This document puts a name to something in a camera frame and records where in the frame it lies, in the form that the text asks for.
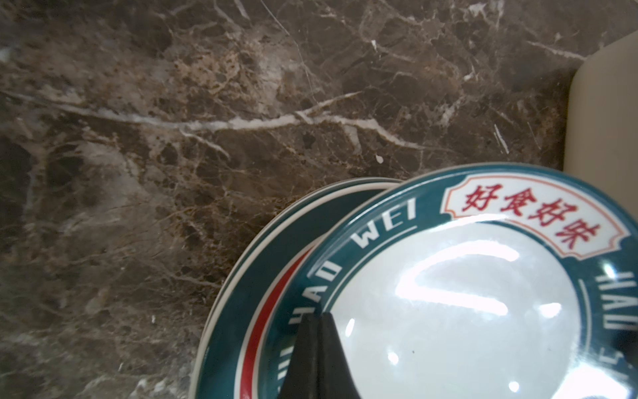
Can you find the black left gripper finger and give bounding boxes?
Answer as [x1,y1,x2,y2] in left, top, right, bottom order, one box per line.
[278,313,360,399]

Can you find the green red stripe plate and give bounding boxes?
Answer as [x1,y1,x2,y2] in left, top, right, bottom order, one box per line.
[189,177,399,398]

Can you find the green rim white plate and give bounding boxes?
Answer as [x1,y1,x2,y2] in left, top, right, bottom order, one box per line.
[241,164,637,398]

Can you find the white plastic bin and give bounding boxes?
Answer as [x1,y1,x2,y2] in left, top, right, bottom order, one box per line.
[563,33,638,218]

